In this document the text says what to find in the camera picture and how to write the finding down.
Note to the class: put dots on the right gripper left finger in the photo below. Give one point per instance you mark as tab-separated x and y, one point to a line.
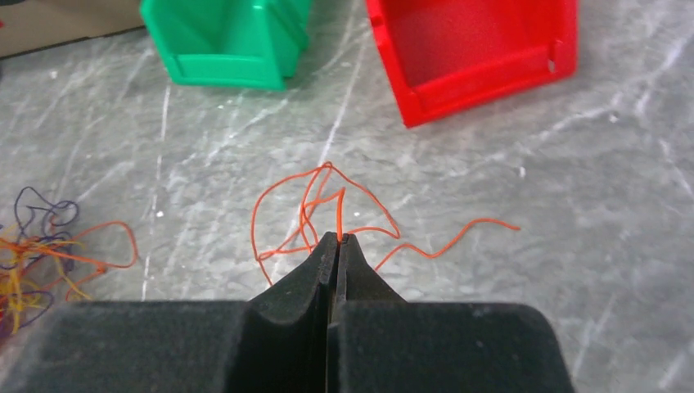
288	325

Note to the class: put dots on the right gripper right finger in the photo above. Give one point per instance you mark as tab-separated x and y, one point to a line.
356	280

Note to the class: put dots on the red plastic bin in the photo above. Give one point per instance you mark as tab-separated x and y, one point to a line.
444	56

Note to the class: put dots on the green plastic bin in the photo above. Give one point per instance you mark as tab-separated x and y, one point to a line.
229	43

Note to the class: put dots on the tan plastic toolbox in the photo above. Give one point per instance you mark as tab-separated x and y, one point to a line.
33	25

